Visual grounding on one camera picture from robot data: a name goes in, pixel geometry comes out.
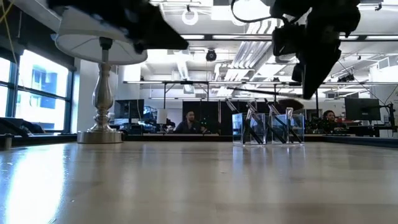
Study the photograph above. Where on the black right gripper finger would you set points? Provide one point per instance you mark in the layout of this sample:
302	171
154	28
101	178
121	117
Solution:
317	74
297	73

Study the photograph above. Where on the black eyeliner pencil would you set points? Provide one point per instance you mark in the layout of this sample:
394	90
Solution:
264	92

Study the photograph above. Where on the clear acrylic brush holder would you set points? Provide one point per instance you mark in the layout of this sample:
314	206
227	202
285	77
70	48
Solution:
239	137

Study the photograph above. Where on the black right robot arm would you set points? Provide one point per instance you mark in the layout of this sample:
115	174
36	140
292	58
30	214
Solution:
326	15

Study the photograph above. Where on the person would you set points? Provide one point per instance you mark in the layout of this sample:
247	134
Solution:
329	119
189	123

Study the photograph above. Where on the black computer monitor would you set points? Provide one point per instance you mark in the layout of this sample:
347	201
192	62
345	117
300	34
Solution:
129	108
362	109

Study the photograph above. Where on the white shade silver table lamp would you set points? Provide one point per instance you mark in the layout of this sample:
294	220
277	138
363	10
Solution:
102	93

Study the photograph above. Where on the black hanging camera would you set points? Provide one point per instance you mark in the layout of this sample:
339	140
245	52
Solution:
346	77

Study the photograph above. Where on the black dome camera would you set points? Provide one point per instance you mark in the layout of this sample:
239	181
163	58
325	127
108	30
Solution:
211	55

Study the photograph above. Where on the black metal rig frame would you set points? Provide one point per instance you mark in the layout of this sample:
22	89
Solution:
186	82

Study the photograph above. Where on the black aluminium table frame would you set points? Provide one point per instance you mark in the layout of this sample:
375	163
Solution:
155	137

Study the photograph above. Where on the grey metal post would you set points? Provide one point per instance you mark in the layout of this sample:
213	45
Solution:
7	141

